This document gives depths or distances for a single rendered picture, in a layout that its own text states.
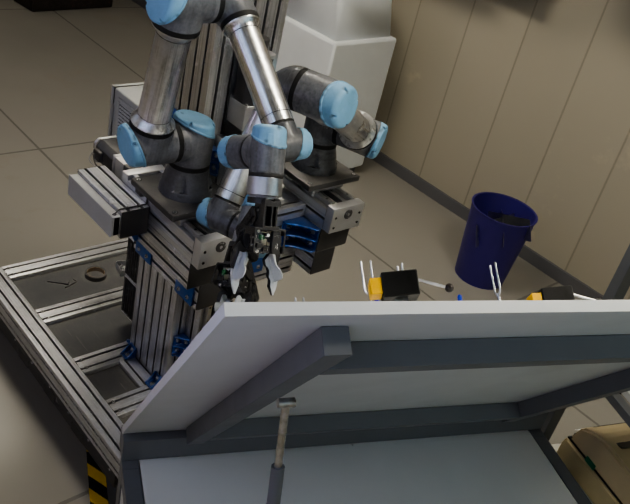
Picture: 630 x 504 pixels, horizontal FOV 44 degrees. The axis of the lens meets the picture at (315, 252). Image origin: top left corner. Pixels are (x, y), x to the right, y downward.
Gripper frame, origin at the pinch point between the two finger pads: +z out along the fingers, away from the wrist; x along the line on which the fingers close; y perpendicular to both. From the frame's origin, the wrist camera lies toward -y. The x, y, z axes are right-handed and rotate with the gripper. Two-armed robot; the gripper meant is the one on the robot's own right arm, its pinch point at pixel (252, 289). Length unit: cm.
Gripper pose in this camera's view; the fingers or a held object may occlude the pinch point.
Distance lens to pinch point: 169.4
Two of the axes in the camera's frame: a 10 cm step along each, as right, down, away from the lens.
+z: -0.9, 9.9, 0.6
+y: 4.4, 0.9, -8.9
